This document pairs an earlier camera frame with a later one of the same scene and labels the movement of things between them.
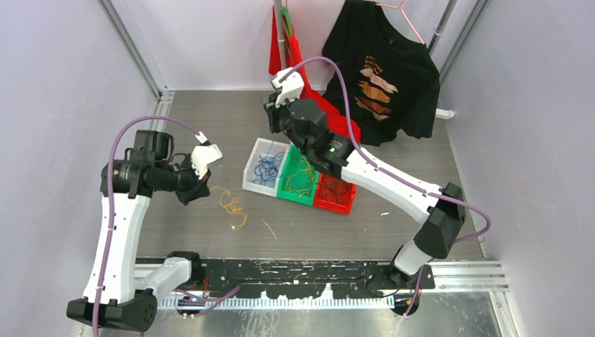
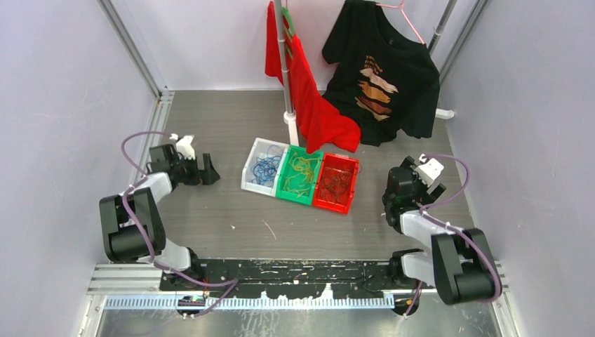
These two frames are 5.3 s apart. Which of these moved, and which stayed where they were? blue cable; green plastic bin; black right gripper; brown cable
Moved: black right gripper
Stayed: brown cable; green plastic bin; blue cable
